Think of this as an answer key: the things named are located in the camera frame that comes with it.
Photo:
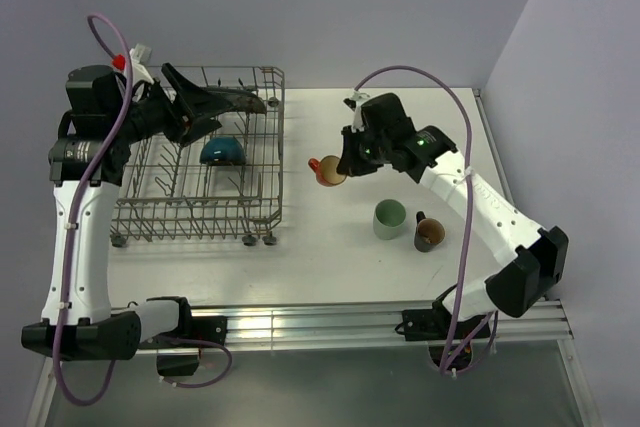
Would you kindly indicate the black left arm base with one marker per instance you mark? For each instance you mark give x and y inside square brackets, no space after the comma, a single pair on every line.
[201,332]

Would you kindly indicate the dark bowl tan inside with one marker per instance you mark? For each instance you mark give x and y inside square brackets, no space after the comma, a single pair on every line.
[222,151]

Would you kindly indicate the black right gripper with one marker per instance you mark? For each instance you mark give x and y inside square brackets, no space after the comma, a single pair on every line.
[349,164]

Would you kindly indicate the black floral square plate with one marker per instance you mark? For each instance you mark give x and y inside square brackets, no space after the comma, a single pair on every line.
[239,100]

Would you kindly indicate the pale green cup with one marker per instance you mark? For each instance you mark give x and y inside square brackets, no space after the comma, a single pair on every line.
[389,219]

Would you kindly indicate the grey wire dish rack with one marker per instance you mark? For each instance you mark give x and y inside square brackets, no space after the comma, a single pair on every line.
[167,194]

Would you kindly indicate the small red orange cup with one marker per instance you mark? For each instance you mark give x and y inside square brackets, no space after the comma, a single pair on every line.
[325,170]

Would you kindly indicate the aluminium mounting rail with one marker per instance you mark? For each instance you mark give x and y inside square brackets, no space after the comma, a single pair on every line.
[363,325]

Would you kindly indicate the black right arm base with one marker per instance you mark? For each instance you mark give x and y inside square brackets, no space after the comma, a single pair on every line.
[433,324]

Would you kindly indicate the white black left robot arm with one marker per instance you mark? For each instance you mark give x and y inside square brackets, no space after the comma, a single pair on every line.
[87,164]

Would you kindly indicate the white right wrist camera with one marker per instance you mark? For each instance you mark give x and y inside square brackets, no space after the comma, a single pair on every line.
[355,102]

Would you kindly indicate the dark brown mug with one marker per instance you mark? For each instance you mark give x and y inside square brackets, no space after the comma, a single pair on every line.
[429,233]

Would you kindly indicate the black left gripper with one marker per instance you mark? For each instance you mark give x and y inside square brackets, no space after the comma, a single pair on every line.
[198,102]

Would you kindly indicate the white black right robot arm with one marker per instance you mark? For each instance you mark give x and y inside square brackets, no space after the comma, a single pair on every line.
[531,258]

